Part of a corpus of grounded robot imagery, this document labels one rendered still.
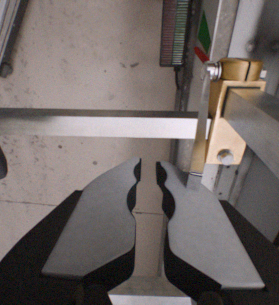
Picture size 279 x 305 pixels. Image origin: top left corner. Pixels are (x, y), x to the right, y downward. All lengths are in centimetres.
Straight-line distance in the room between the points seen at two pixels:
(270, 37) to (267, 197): 37
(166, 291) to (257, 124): 29
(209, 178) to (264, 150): 47
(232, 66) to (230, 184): 48
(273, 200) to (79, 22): 105
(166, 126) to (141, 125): 3
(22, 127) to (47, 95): 96
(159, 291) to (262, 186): 38
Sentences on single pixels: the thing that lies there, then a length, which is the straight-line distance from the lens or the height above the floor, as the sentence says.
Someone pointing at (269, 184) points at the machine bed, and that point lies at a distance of 60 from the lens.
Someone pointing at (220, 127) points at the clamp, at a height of 87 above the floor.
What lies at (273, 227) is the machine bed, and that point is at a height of 78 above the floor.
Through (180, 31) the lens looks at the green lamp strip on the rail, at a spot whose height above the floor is 70.
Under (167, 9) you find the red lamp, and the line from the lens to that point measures 41.
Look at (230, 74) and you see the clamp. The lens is 27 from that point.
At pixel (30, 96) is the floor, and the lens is 132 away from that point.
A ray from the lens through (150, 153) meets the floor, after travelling 130.
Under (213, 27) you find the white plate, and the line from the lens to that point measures 33.
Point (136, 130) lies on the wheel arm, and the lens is 28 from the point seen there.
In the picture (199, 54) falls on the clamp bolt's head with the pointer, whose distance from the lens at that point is 36.
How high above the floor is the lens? 111
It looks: 59 degrees down
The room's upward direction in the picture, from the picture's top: 177 degrees counter-clockwise
